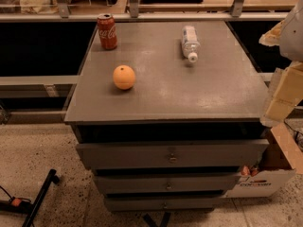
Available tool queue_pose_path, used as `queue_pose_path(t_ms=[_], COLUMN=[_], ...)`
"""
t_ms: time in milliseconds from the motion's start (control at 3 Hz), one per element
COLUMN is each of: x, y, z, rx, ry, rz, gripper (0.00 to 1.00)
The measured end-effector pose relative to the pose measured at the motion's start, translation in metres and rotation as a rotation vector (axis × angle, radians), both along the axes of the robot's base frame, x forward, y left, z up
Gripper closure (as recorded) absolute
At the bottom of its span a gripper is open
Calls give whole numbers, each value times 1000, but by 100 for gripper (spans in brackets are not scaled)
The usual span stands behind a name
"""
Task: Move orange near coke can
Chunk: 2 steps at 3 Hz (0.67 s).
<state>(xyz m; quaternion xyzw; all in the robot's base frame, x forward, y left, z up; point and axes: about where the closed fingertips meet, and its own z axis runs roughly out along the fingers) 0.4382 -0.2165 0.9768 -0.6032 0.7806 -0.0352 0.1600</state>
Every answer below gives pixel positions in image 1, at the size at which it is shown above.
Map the grey drawer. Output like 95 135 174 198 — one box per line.
76 139 268 169
104 197 223 212
94 173 240 195

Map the grey metal railing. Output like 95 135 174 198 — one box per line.
0 0 300 22

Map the top grey drawer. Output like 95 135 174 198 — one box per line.
76 139 268 169

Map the bottom grey drawer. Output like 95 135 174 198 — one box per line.
104 197 223 212

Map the red coke can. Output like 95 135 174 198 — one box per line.
98 13 117 50

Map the orange fruit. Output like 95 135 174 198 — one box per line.
113 65 135 90

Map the clear plastic water bottle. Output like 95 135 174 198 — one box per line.
182 26 201 63

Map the grey drawer cabinet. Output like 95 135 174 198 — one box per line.
65 22 267 199

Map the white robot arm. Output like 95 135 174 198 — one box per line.
258 0 303 127

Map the white cardboard box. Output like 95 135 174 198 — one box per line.
225 123 303 198

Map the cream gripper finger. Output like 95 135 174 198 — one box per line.
258 21 284 46
259 61 303 127

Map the middle grey drawer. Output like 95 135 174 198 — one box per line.
94 173 240 195

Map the black metal stand leg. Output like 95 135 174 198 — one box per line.
22 169 60 227

